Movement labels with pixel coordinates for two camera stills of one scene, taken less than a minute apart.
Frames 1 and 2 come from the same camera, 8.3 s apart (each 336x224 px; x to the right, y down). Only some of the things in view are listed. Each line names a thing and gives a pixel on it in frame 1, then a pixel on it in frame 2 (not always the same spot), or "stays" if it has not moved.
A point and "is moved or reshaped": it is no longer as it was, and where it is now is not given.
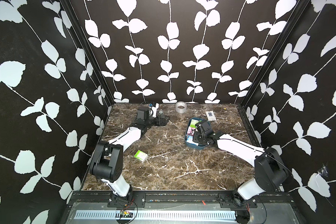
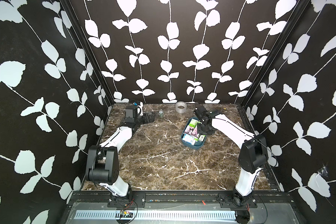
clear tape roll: [181, 110] stays
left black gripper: [163, 122] -> [151, 118]
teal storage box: [200, 147] is moved or reshaped
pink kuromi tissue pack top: [191, 130] stays
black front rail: [139, 199] stays
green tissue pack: [193, 122] stays
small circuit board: [126, 214] stays
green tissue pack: [141, 155] is moved or reshaped
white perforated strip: [157, 214] stays
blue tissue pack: [189, 139] is moved or reshaped
